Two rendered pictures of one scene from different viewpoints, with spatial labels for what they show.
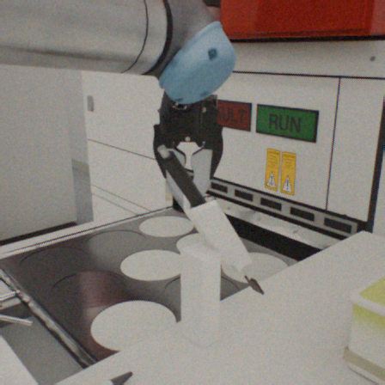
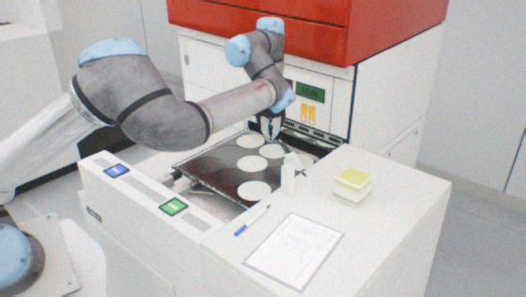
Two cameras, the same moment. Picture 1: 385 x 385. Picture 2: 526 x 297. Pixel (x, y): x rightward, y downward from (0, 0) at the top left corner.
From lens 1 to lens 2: 0.74 m
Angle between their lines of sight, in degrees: 14
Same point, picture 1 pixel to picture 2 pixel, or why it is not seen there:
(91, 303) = (233, 183)
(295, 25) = (314, 56)
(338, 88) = (333, 81)
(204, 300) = (289, 181)
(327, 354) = (328, 195)
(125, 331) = (252, 193)
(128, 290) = (246, 176)
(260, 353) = (307, 195)
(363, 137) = (344, 103)
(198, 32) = (284, 93)
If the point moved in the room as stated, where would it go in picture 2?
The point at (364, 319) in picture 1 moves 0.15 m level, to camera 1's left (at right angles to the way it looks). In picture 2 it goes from (338, 183) to (280, 188)
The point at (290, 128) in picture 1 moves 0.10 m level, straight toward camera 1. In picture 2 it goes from (312, 95) to (313, 108)
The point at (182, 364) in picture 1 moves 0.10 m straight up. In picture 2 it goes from (284, 201) to (285, 168)
